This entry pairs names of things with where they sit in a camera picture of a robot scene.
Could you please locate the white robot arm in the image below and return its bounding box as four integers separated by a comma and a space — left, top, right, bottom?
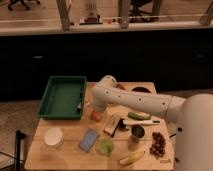
92, 75, 213, 171

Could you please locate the green plastic tray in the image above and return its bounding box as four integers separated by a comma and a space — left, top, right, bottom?
38, 76, 87, 120

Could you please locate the black and white brush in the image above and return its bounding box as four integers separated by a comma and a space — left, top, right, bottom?
118, 119, 160, 128

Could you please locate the bunch of dark grapes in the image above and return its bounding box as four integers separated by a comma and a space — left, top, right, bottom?
150, 132, 166, 158

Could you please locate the orange apple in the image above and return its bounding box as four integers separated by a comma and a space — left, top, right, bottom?
91, 111, 101, 121

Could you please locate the orange plate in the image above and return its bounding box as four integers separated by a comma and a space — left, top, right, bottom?
116, 83, 126, 90

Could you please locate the blue sponge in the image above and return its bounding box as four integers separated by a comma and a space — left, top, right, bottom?
79, 129, 99, 152

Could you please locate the white paper cup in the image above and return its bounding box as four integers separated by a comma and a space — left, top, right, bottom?
44, 127, 63, 148

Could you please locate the black stand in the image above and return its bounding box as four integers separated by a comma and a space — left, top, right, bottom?
14, 130, 26, 171

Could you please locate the yellow banana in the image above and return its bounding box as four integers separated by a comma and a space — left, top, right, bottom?
119, 151, 145, 165

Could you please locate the dark red bowl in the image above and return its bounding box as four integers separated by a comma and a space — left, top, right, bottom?
132, 87, 151, 93

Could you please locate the green plastic cup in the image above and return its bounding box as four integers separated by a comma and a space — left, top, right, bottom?
96, 138, 114, 156

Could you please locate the metal cup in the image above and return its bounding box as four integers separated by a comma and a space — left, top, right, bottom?
131, 125, 145, 142

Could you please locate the green cucumber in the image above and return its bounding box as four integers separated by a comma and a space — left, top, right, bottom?
128, 112, 151, 121

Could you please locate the small wooden block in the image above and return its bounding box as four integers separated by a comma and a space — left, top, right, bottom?
104, 115, 120, 136

